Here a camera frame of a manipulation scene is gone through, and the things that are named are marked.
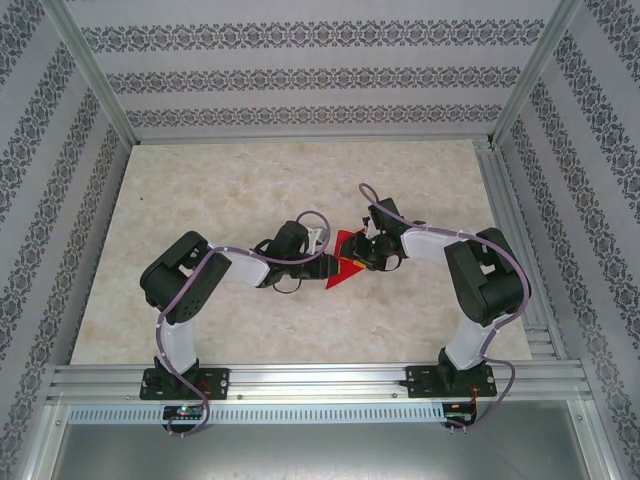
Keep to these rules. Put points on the red square paper sheet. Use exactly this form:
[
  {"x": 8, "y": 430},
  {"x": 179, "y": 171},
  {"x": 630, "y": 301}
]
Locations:
[{"x": 337, "y": 281}]

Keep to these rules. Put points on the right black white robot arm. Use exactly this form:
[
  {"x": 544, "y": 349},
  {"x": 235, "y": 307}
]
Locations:
[{"x": 490, "y": 285}]

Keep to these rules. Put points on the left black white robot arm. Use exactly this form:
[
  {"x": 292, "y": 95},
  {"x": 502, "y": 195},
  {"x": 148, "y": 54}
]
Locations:
[{"x": 175, "y": 285}]

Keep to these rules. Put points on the grey sheet metal tray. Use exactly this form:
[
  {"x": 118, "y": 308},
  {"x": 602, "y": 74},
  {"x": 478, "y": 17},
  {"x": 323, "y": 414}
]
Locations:
[{"x": 320, "y": 455}]

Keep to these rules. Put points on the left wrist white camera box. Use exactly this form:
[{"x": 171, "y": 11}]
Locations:
[{"x": 317, "y": 239}]

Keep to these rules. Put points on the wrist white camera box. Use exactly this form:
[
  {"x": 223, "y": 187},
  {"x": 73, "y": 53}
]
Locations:
[
  {"x": 317, "y": 239},
  {"x": 368, "y": 227}
]

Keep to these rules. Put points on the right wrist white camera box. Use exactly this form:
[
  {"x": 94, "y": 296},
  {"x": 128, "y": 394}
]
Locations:
[{"x": 368, "y": 227}]

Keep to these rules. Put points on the thin aluminium wall rail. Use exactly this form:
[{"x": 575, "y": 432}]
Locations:
[{"x": 310, "y": 140}]

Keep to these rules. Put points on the wide aluminium mounting rail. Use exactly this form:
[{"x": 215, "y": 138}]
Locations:
[{"x": 320, "y": 382}]

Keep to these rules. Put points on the aluminium side rail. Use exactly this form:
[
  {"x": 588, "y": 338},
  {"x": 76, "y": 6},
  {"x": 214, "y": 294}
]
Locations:
[{"x": 506, "y": 210}]

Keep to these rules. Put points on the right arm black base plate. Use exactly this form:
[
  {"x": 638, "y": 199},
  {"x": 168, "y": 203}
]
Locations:
[{"x": 420, "y": 382}]

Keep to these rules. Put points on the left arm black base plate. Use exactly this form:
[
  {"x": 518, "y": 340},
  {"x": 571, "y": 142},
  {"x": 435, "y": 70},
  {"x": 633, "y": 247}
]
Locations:
[{"x": 217, "y": 382}]

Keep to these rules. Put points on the aluminium frame post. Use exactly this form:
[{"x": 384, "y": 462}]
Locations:
[
  {"x": 88, "y": 65},
  {"x": 538, "y": 65}
]

